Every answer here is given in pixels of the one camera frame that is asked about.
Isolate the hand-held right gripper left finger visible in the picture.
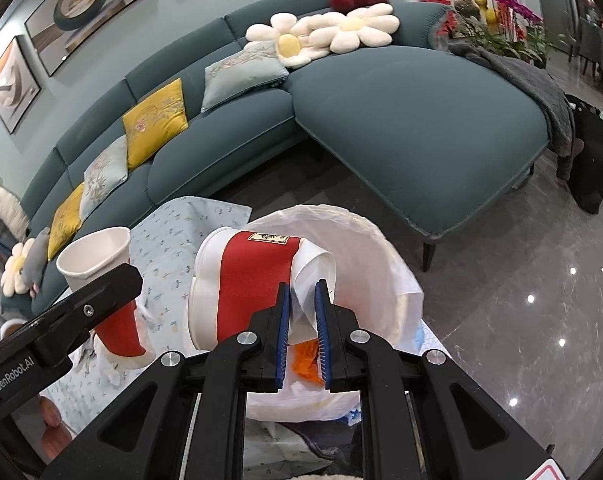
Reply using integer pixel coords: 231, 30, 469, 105
38, 282, 292, 480

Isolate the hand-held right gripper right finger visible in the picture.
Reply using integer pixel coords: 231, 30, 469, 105
315, 280, 569, 480

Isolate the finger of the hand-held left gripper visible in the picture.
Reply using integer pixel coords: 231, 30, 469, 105
28, 263, 144, 367

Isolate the crushed red white paper cup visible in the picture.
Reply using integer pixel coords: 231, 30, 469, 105
187, 226, 337, 351

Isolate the white plastic trash bag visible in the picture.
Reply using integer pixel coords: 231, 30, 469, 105
188, 202, 425, 423

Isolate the person's left hand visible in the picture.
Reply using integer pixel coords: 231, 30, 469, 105
37, 394, 78, 462

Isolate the orange wrapper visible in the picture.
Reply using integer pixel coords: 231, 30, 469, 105
291, 340, 325, 387

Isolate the grey plush toy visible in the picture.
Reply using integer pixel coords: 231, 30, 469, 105
20, 226, 52, 297

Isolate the small white flower pillow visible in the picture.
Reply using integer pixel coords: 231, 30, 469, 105
1, 237, 36, 297

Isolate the yellow embroidered cushion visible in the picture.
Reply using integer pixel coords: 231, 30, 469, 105
47, 182, 86, 263
122, 78, 189, 171

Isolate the floral light blue tablecloth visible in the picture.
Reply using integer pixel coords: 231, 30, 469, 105
41, 195, 362, 480

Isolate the light blue embroidered cushion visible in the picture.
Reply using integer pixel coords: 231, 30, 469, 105
80, 135, 130, 222
201, 40, 289, 113

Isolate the white fluffy plush toy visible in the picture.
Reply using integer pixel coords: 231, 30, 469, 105
0, 179, 30, 241

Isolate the teal sofa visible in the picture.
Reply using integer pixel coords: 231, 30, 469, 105
1, 0, 552, 317

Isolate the black bag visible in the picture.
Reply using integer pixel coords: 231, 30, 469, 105
564, 94, 603, 216

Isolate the grey blanket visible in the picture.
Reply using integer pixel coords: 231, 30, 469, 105
449, 40, 577, 182

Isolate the potted orchid plant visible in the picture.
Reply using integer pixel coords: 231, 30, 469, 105
451, 0, 568, 67

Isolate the dark dining chair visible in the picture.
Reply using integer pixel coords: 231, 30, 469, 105
579, 20, 603, 92

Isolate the framed abstract wall painting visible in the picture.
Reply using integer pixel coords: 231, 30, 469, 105
25, 0, 158, 77
0, 35, 42, 135

